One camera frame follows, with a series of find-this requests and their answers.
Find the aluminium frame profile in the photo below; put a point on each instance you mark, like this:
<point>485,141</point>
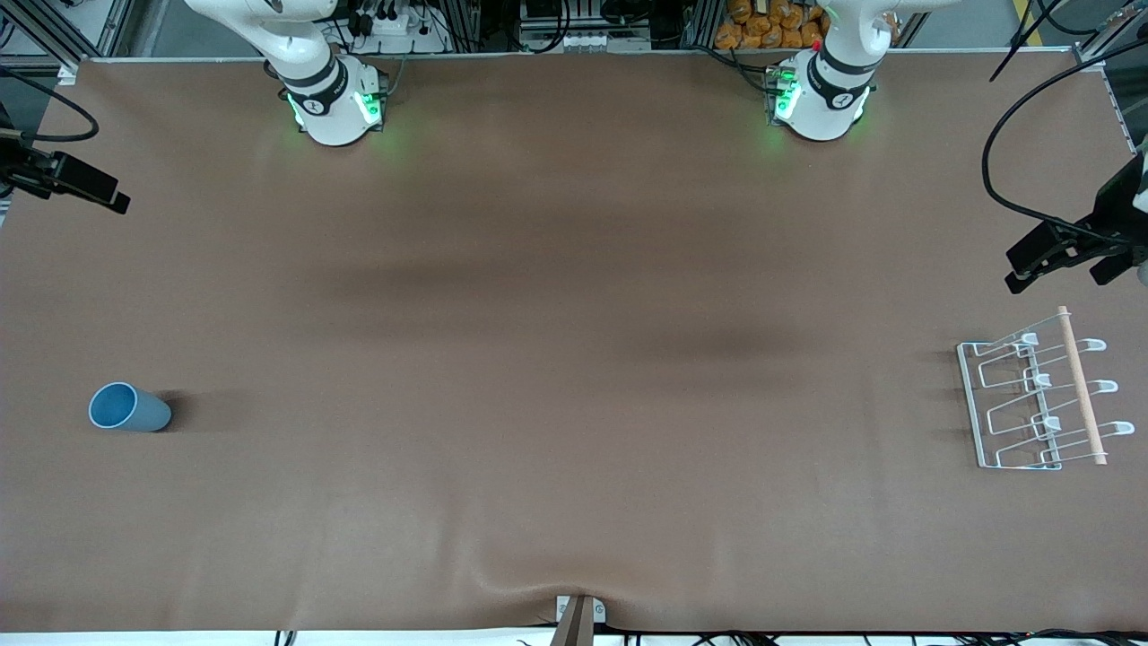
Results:
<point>117,22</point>

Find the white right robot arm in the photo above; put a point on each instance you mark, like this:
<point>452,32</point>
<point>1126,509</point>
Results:
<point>332,108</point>

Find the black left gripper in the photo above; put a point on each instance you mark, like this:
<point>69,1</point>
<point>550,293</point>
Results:
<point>1115,211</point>

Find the light blue plastic cup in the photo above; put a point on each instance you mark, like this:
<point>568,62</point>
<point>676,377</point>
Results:
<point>143,413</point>

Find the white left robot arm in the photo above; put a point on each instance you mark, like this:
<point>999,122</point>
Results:
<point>825,99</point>

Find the table edge bracket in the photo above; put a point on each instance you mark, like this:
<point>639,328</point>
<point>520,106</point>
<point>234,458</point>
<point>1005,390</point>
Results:
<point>578,628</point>

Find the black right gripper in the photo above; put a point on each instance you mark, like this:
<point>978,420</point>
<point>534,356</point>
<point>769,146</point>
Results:
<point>27,171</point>

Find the white terminal block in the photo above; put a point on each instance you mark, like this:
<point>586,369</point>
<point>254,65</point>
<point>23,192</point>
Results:
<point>592,42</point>

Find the white power strip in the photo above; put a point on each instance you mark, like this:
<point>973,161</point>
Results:
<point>395,25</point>

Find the pile of orange objects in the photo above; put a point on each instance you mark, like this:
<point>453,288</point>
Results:
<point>762,36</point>

